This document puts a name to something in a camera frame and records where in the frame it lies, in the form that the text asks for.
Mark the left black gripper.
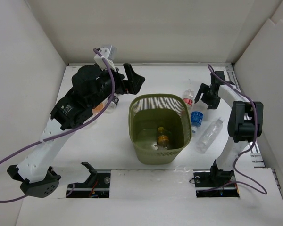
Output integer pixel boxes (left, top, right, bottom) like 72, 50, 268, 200
88, 63, 145, 110

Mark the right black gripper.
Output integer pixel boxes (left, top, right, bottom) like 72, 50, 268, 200
195, 83, 221, 109

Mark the red label clear bottle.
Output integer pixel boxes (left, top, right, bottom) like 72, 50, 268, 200
182, 89, 195, 111

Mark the blue label clear bottle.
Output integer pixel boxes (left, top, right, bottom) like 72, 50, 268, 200
191, 111, 204, 133

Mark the black label clear bottle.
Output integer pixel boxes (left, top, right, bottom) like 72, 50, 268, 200
105, 94, 119, 113

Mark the clear ribbed plastic bottle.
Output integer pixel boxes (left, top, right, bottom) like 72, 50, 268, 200
196, 117, 224, 153

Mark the orange label yellow cap bottle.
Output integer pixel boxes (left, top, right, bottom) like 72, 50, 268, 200
157, 127, 171, 150

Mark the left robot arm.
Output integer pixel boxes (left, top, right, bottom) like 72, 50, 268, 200
7, 63, 145, 198

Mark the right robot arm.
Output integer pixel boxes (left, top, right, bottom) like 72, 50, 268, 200
195, 67, 264, 190

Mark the green plastic mesh bin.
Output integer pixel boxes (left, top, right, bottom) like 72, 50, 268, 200
128, 94, 192, 165

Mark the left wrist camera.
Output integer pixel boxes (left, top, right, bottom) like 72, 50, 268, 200
94, 45, 117, 71

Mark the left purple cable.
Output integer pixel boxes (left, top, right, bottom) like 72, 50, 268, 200
0, 48, 116, 203

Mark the purple cable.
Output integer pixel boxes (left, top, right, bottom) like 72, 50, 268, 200
201, 64, 268, 195
0, 48, 116, 203

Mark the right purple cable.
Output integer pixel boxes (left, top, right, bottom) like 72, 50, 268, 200
201, 64, 268, 195

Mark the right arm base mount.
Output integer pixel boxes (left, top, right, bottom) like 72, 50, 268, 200
189, 165, 240, 198

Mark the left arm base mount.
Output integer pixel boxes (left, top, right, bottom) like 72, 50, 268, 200
66, 162, 111, 199

